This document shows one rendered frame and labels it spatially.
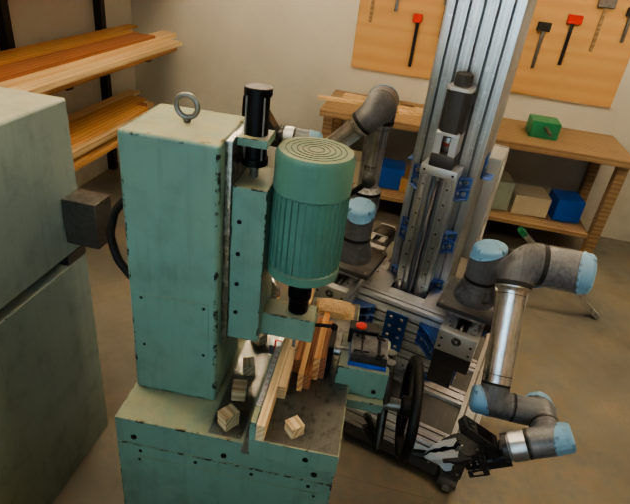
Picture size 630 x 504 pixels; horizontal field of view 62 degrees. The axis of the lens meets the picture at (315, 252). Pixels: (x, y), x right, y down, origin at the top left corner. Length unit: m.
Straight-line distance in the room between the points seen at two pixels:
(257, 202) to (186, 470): 0.76
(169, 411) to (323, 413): 0.41
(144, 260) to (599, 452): 2.30
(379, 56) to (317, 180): 3.41
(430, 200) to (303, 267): 0.93
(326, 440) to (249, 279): 0.42
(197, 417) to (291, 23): 3.61
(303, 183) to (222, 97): 3.80
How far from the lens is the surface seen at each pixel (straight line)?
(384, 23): 4.42
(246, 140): 1.14
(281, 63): 4.63
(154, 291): 1.32
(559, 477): 2.72
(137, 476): 1.64
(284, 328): 1.36
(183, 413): 1.47
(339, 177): 1.10
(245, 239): 1.20
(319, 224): 1.14
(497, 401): 1.50
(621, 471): 2.91
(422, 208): 2.01
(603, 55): 4.58
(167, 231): 1.21
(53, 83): 3.27
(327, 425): 1.33
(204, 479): 1.56
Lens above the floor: 1.89
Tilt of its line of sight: 30 degrees down
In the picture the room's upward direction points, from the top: 7 degrees clockwise
